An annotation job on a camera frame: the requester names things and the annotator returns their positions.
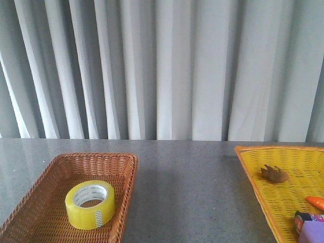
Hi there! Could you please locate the yellow packing tape roll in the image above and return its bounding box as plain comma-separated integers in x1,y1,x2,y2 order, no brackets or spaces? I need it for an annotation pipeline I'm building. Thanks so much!
65,180,115,230

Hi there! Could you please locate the white pleated curtain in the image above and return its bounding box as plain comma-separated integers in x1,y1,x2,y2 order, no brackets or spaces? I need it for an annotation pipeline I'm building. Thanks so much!
1,1,323,142

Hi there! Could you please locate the brown toy animal figure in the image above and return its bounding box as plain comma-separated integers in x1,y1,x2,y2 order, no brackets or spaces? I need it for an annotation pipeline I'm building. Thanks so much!
261,165,289,183

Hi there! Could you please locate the yellow woven basket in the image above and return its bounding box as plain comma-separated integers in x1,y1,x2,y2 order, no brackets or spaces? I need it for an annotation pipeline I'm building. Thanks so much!
235,146,323,242

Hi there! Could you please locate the brown wicker basket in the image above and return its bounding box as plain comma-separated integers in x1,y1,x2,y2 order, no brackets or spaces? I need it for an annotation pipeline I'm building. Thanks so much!
1,152,139,242

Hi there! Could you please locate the orange toy carrot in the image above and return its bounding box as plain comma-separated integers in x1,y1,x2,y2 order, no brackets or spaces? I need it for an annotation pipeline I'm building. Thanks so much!
305,196,324,211

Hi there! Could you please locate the purple block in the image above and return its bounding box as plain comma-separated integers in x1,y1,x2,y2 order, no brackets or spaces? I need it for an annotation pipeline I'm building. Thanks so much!
298,221,324,243

